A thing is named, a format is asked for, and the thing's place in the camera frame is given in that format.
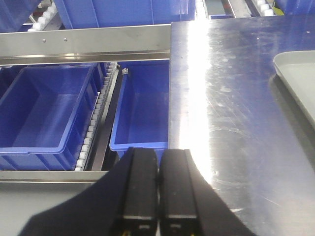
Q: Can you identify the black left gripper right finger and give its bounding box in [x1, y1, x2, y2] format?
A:
[159, 149, 254, 236]

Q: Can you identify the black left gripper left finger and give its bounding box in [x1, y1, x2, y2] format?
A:
[19, 147, 158, 236]

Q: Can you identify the lower roller track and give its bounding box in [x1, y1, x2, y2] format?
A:
[74, 61, 119, 172]

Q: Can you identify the blue lower bin right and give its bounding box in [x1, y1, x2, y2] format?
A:
[109, 60, 169, 157]

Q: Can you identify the blue bin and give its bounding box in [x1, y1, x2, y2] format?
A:
[54, 0, 195, 29]
[273, 0, 315, 15]
[0, 66, 99, 170]
[109, 60, 169, 157]

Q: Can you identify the blue lower bin left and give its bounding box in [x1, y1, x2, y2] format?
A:
[0, 66, 99, 170]

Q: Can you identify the grey plastic tray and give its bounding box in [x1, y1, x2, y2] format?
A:
[273, 50, 315, 126]

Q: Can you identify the blue bin front left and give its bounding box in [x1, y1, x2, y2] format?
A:
[54, 0, 195, 29]

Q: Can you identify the white roller conveyor track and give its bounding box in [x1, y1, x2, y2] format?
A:
[27, 0, 58, 32]

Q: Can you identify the blue bin front right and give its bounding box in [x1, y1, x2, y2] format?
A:
[273, 0, 315, 15]

